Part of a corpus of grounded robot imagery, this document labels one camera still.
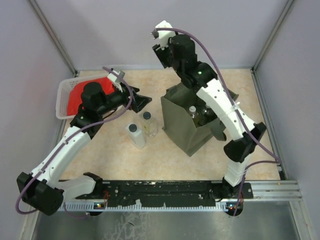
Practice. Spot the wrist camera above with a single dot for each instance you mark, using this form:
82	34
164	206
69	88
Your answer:
116	77
163	35

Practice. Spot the clear bottle black cap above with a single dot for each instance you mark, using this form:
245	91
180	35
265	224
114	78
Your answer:
148	124

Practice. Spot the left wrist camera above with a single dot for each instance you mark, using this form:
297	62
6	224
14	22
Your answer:
116	77

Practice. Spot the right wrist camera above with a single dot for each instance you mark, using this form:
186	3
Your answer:
163	35

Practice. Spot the white bottle black cap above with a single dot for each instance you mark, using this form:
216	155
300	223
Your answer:
136	136

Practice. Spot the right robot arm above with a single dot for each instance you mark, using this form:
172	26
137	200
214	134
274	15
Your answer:
178	51

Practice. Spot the white plastic basket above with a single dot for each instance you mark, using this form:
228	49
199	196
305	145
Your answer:
64	90

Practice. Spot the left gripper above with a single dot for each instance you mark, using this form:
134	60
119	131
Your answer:
138	101

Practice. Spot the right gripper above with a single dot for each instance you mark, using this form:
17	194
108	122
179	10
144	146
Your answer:
161	53

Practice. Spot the aluminium frame rail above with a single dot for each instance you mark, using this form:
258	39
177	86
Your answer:
53	36

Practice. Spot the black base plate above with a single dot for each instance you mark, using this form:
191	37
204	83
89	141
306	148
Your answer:
192	193

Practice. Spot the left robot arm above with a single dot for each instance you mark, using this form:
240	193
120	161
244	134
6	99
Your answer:
42	188

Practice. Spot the red cloth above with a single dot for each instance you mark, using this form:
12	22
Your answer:
75	95

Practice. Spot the green canvas bag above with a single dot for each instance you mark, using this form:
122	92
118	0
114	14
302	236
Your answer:
179	126

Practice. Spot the amber bottle white cap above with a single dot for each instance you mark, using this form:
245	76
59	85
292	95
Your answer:
196	117

